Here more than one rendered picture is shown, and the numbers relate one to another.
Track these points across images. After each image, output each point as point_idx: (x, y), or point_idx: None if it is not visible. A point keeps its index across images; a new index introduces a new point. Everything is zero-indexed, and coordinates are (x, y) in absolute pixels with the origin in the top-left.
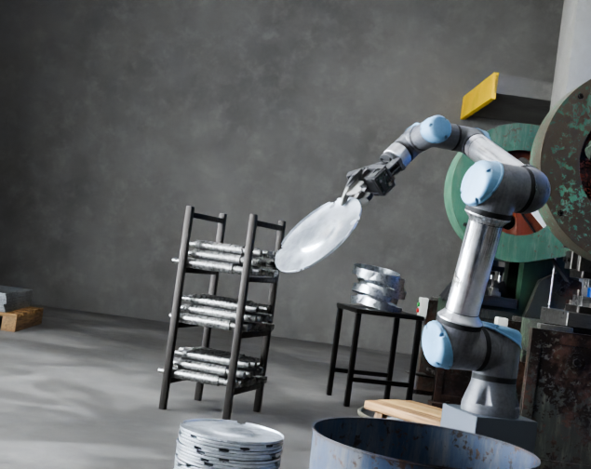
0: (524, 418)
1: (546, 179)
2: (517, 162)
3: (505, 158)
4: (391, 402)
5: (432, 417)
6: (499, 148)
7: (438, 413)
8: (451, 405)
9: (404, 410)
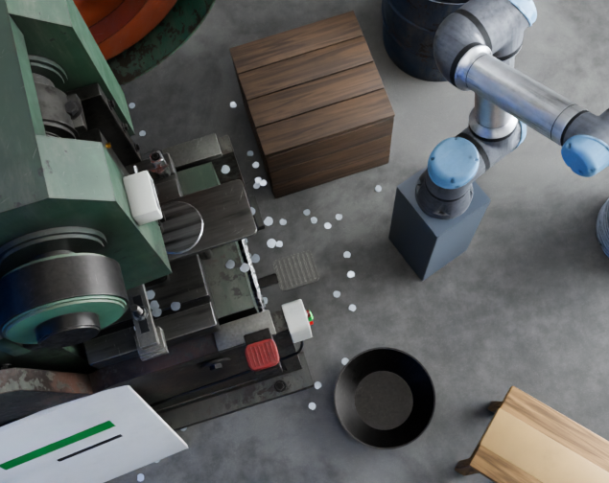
0: (409, 195)
1: (440, 32)
2: (488, 60)
3: (508, 66)
4: (600, 472)
5: (528, 406)
6: (528, 84)
7: (528, 445)
8: (481, 197)
9: (568, 420)
